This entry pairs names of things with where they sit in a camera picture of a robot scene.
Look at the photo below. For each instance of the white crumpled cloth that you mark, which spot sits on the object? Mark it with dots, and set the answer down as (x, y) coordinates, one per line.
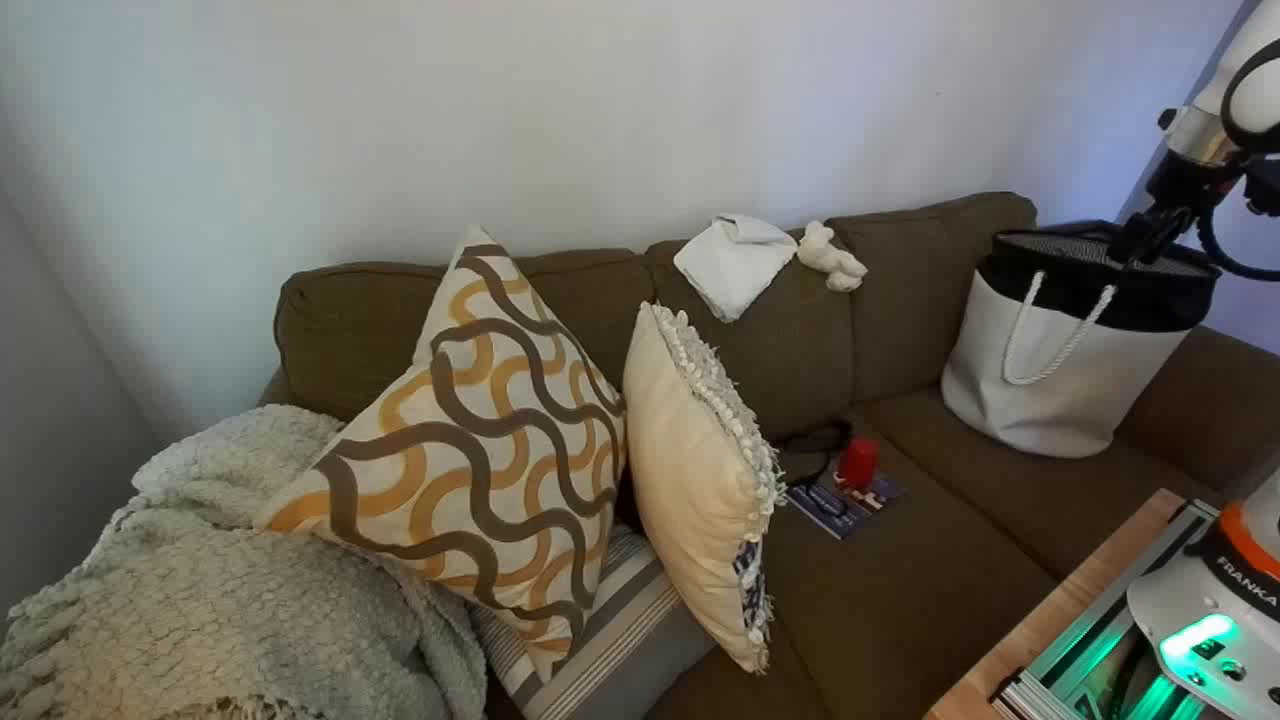
(732, 261)

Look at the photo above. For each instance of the brown fabric sofa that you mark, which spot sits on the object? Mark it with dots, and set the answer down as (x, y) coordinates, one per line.
(934, 561)

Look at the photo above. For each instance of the grey striped cushion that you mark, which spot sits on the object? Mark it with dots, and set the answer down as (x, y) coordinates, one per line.
(613, 640)

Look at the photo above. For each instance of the wavy brown patterned pillow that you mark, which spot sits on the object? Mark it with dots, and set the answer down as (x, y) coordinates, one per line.
(466, 454)

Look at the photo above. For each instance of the cream fringed pillow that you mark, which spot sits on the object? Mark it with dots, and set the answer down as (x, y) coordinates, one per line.
(686, 483)

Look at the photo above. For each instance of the blue paperback book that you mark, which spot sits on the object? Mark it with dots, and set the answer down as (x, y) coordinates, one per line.
(832, 513)

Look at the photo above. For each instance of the small white plush toy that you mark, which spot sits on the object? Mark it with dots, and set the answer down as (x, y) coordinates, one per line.
(828, 252)

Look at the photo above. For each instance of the cream knitted blanket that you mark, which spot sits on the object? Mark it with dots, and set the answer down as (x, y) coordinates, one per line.
(202, 586)

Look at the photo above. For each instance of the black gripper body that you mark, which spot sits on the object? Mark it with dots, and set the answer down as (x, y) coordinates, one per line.
(1174, 184)

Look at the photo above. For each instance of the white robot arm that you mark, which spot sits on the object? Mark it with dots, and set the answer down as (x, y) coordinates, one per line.
(1245, 74)

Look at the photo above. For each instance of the white tote bag black rim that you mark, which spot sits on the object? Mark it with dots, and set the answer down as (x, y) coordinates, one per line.
(1053, 385)

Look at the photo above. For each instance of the white robot base green light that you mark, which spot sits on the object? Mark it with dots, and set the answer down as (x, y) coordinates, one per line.
(1222, 615)

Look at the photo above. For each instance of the red plastic cup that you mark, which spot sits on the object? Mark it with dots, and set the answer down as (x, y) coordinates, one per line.
(857, 464)

